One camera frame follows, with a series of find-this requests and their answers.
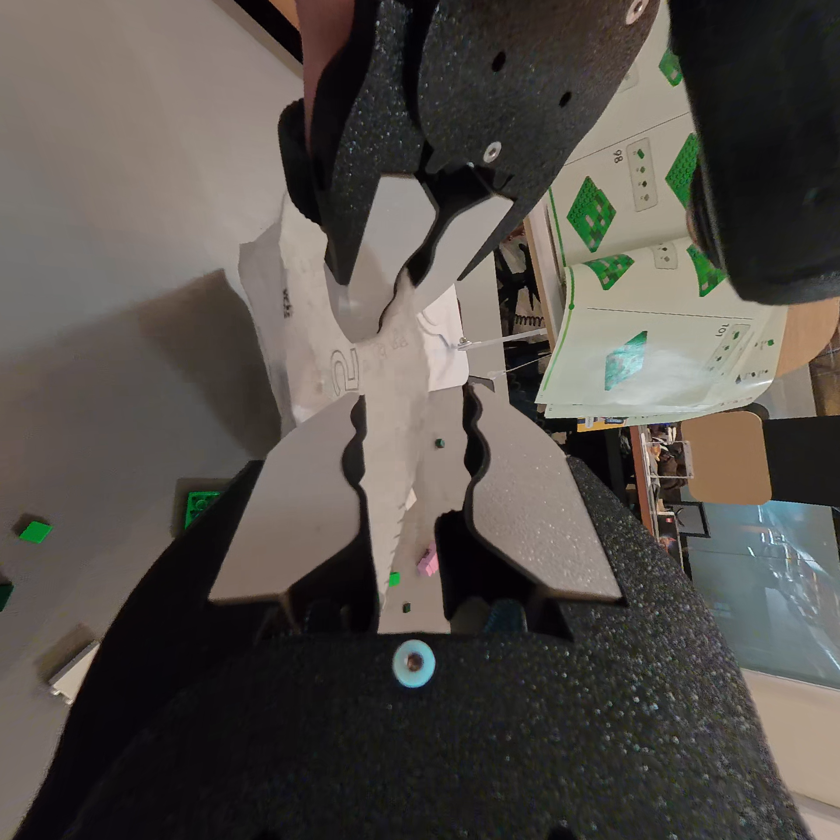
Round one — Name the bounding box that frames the white paper bag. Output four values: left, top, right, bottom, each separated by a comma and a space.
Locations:
238, 193, 470, 601

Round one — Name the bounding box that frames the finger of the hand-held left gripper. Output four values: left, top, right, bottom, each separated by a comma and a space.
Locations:
406, 196, 517, 308
343, 174, 438, 340

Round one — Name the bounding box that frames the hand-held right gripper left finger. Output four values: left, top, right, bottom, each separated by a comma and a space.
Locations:
207, 395, 368, 605

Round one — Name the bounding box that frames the person's left hand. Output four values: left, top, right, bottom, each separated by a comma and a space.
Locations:
298, 0, 371, 119

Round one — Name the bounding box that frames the large green studded plate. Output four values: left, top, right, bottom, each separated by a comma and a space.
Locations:
184, 491, 227, 531

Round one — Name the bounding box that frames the brick instruction booklet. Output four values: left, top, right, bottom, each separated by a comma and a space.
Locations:
535, 46, 791, 421

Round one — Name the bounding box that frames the large cream brick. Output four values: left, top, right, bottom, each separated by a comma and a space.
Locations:
47, 623, 101, 706

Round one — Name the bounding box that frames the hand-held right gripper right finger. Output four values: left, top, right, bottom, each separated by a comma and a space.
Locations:
462, 383, 624, 606

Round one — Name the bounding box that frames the tan chair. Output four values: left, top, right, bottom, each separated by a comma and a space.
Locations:
681, 412, 773, 506

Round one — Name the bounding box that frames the grey desk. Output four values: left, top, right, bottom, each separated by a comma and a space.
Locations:
0, 0, 513, 840

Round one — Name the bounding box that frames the large window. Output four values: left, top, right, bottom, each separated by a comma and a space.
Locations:
682, 499, 840, 690

